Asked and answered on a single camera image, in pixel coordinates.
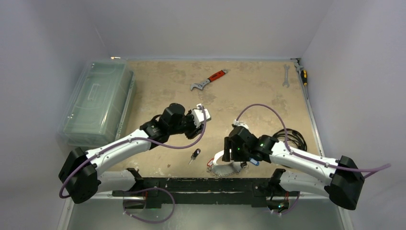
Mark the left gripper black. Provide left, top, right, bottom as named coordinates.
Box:
left=169, top=109, right=204, bottom=139

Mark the large white keyring with keys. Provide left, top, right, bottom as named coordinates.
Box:
left=206, top=150, right=259, bottom=178

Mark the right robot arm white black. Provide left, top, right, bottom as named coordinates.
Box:
left=223, top=126, right=365, bottom=210

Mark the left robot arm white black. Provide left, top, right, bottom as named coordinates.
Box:
left=58, top=103, right=211, bottom=204

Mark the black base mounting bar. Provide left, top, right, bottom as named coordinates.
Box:
left=112, top=177, right=298, bottom=208

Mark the silver open end wrench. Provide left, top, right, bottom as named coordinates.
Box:
left=282, top=64, right=290, bottom=88

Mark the clear plastic storage box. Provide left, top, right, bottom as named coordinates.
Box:
left=58, top=59, right=134, bottom=148

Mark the yellow black screwdriver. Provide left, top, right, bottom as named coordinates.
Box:
left=301, top=70, right=307, bottom=87

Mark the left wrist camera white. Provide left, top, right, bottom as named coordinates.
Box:
left=192, top=103, right=211, bottom=128

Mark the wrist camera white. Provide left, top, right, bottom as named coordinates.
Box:
left=232, top=120, right=249, bottom=129
left=192, top=103, right=211, bottom=128

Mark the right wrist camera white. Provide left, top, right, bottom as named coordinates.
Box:
left=232, top=120, right=249, bottom=129

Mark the red handled adjustable wrench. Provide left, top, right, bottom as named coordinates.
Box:
left=190, top=69, right=228, bottom=91

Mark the black cable bundle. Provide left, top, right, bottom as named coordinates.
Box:
left=272, top=128, right=308, bottom=152

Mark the aluminium frame rail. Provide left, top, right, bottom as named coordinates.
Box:
left=291, top=58, right=346, bottom=201

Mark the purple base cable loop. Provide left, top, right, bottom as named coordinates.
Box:
left=122, top=186, right=176, bottom=225

